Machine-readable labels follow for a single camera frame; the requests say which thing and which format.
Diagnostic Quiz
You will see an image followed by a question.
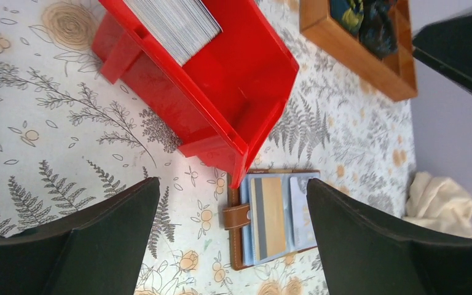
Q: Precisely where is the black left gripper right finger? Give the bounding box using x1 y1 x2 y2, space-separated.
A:
307 178 472 294

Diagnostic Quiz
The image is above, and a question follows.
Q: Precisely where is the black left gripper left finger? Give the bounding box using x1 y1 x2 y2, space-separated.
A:
0 177 160 294

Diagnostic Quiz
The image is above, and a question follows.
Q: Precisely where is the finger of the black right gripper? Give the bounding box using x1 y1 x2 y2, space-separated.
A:
412 14 472 94

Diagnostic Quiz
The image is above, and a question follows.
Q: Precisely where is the light blue card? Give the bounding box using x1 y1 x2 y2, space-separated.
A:
289 172 319 250

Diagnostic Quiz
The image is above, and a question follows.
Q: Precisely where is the brown leather card holder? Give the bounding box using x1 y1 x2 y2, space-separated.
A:
222 169 320 270

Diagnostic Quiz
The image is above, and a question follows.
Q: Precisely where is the orange card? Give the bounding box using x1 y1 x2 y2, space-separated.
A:
250 177 287 265

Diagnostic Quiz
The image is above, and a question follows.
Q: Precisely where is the red plastic bin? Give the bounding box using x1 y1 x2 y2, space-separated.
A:
92 1 299 187

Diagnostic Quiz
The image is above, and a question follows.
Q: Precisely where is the stack of credit cards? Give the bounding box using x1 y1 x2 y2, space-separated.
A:
124 0 222 66

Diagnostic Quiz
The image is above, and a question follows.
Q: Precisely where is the wooden compartment tray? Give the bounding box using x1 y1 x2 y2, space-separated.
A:
299 1 418 101

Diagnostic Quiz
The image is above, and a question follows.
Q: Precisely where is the beige crumpled cloth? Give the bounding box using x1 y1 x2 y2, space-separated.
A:
403 171 472 238

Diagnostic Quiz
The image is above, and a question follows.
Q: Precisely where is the dark floral rolled cloth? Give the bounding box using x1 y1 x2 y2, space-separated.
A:
329 0 364 37

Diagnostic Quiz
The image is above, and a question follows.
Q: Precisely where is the floral patterned table mat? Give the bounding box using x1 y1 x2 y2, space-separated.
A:
0 1 415 294

